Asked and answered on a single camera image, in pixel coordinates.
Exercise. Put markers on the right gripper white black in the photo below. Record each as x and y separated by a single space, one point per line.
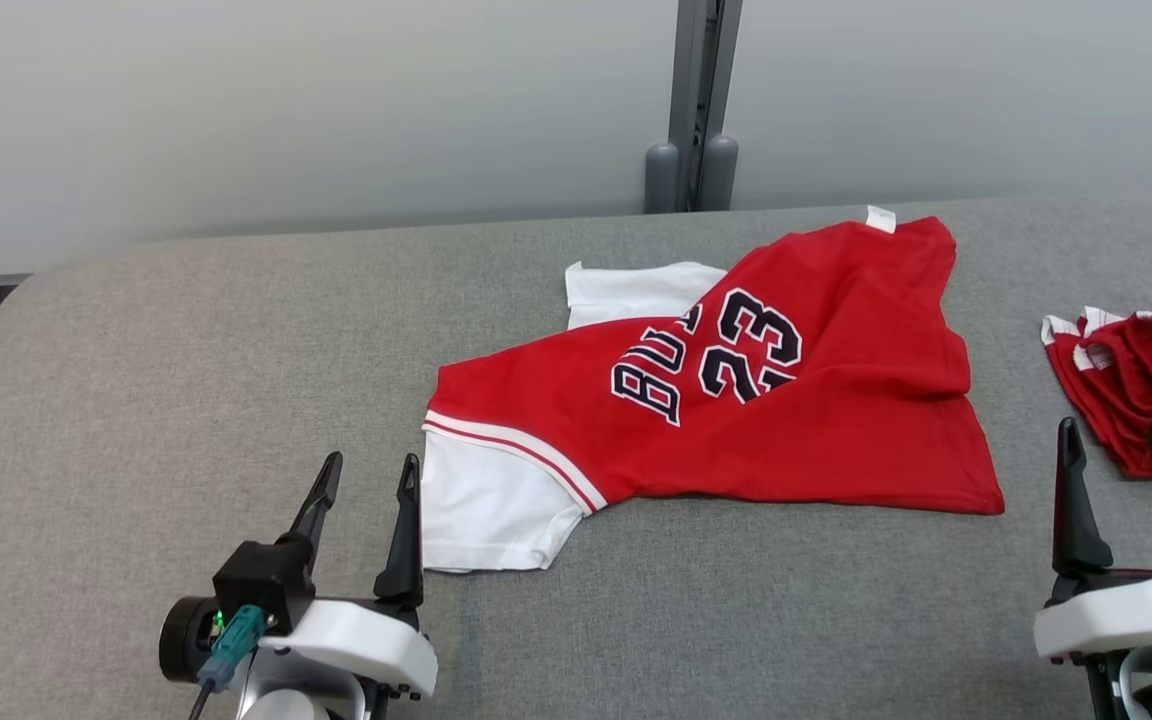
1126 615

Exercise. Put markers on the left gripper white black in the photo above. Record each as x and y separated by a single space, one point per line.
356 640

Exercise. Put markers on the red basketball shorts white stripe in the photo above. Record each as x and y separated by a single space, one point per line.
1136 400

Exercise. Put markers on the red Bulls 23 jersey shirt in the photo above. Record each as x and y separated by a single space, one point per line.
836 430

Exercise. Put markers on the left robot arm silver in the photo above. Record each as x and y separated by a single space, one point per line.
286 707

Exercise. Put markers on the grey cylinder bumper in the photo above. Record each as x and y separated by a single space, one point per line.
662 180
720 175

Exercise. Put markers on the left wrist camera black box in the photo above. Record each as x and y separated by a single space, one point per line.
261 580

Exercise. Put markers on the grey metal wall post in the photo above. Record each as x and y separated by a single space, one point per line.
704 80

